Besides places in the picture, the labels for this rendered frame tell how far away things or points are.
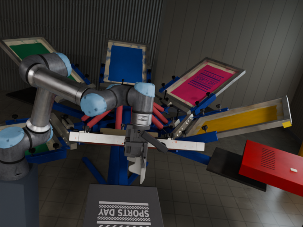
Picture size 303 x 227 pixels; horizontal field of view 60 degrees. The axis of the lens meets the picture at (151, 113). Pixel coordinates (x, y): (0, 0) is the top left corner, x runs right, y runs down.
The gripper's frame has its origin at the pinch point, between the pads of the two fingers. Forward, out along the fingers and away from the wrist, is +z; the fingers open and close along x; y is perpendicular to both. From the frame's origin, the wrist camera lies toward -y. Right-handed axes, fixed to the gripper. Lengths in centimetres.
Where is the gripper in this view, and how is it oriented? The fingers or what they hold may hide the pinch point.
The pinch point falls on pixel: (140, 176)
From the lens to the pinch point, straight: 101.2
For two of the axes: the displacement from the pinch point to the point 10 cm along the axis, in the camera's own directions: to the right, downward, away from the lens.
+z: -1.1, 9.9, 1.1
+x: 1.4, 1.3, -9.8
